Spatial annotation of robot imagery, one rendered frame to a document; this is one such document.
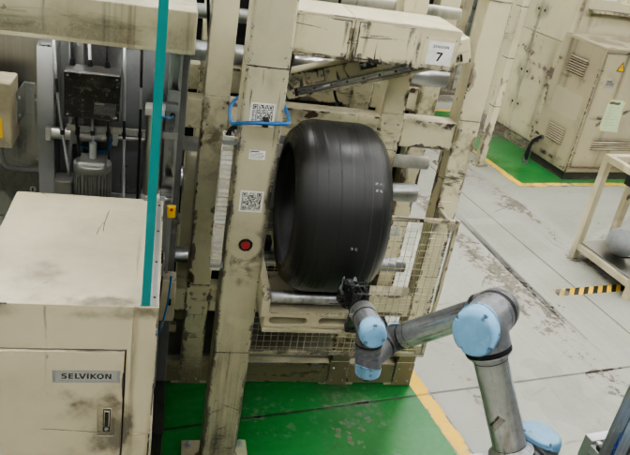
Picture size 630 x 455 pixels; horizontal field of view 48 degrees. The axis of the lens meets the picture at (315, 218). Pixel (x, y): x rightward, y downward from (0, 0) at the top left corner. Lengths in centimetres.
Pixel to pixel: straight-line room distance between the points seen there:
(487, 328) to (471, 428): 179
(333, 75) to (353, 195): 60
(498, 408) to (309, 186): 82
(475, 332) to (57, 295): 97
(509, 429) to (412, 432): 152
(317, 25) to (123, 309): 118
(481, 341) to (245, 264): 93
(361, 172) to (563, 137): 493
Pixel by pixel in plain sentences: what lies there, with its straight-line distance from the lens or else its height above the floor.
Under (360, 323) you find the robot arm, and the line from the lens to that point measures 195.
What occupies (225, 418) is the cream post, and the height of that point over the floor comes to 31.
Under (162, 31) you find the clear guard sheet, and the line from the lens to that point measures 136.
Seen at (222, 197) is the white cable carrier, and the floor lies 122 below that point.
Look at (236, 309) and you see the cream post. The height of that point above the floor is 81.
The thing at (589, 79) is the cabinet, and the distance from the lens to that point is 677.
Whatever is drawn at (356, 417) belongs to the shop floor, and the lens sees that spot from 334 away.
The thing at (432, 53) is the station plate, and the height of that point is 170.
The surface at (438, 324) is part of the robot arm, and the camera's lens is 198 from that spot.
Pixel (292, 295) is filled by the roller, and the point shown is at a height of 92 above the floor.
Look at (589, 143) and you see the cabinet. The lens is 696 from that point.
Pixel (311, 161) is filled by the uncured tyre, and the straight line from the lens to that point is 213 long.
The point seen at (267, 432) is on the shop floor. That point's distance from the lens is 318.
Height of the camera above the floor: 218
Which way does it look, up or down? 26 degrees down
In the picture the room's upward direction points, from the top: 10 degrees clockwise
